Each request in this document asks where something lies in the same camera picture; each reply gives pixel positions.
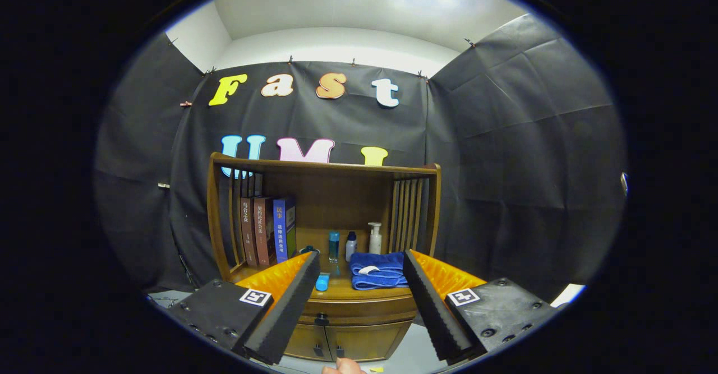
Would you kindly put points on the wooden cabinet door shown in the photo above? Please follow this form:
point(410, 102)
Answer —
point(305, 340)
point(364, 340)

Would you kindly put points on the teal glass bottle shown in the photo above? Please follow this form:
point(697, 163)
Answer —
point(334, 248)

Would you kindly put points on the blue folded towel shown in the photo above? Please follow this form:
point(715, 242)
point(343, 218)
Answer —
point(381, 270)

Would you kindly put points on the brown book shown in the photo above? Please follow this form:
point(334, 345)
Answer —
point(263, 231)
point(248, 234)

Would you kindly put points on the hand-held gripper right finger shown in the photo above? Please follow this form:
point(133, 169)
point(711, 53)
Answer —
point(435, 309)

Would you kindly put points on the blue book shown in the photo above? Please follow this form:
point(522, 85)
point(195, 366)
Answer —
point(280, 231)

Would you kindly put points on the black backdrop cloth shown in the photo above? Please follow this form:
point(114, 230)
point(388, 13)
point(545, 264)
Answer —
point(521, 155)

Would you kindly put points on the blue cosmetic tube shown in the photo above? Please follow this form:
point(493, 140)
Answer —
point(322, 282)

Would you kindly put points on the wooden countertop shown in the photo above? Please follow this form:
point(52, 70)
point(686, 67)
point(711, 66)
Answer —
point(339, 294)

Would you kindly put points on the wooden drawer with black knob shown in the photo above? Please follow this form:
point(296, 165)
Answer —
point(359, 310)

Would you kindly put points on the white pump bottle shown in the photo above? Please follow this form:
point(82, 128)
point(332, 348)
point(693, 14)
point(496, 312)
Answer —
point(375, 242)

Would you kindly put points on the wooden cabinet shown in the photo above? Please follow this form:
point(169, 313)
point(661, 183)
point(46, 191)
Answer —
point(331, 194)

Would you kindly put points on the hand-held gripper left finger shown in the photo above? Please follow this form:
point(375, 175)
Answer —
point(291, 309)

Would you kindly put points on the white bottle with dark cap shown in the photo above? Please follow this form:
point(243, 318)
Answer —
point(350, 248)

